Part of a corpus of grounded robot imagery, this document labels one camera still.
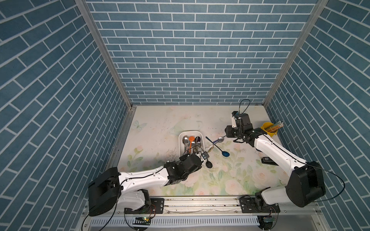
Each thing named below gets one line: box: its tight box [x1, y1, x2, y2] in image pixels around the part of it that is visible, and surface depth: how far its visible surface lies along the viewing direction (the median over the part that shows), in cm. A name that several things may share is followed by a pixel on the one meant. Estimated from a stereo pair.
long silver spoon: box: [204, 137, 225, 149], surface depth 99 cm
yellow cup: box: [260, 121, 278, 137], surface depth 96 cm
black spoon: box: [205, 157, 213, 169], surface depth 90 cm
